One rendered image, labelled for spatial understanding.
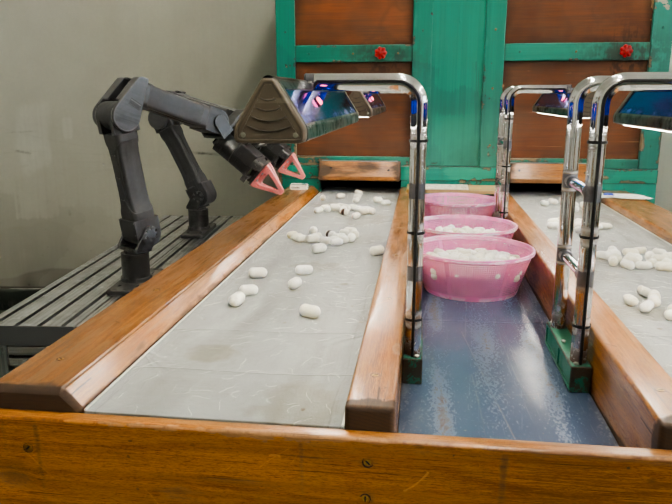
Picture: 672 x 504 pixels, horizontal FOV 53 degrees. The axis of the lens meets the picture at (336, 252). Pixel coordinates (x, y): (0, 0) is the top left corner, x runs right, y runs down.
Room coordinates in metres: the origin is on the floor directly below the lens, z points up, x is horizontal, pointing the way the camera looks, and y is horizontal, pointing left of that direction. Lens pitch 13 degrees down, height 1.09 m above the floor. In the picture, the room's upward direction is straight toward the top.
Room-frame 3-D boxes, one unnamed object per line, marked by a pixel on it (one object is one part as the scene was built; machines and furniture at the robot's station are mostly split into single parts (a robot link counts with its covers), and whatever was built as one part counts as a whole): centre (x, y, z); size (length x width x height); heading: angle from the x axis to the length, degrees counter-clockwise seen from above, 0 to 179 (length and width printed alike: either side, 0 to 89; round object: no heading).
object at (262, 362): (1.58, 0.03, 0.73); 1.81 x 0.30 x 0.02; 173
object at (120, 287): (1.48, 0.46, 0.71); 0.20 x 0.07 x 0.08; 178
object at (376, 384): (1.56, -0.15, 0.71); 1.81 x 0.05 x 0.11; 173
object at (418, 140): (1.03, -0.05, 0.90); 0.20 x 0.19 x 0.45; 173
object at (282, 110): (1.04, 0.03, 1.08); 0.62 x 0.08 x 0.07; 173
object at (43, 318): (1.77, 0.20, 0.65); 1.20 x 0.90 x 0.04; 178
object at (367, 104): (2.00, -0.09, 1.08); 0.62 x 0.08 x 0.07; 173
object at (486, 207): (2.14, -0.39, 0.72); 0.27 x 0.27 x 0.10
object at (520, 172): (2.36, -0.76, 0.83); 0.30 x 0.06 x 0.07; 83
